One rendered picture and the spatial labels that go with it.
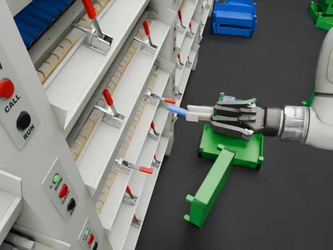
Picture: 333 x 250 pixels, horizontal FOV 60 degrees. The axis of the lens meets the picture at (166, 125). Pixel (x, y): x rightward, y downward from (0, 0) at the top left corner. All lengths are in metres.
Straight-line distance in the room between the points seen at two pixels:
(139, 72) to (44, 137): 0.44
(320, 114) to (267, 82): 1.22
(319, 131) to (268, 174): 0.77
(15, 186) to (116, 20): 0.36
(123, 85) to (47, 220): 0.39
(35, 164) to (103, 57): 0.22
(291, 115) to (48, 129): 0.55
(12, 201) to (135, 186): 0.66
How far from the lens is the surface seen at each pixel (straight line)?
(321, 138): 0.74
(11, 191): 0.36
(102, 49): 0.51
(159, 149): 1.29
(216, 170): 1.19
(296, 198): 1.46
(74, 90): 0.44
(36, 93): 0.34
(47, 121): 0.37
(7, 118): 0.31
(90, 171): 0.58
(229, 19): 2.25
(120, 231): 0.92
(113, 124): 0.63
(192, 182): 1.38
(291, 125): 0.73
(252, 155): 1.52
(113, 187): 0.77
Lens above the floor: 1.20
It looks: 49 degrees down
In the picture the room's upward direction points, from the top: straight up
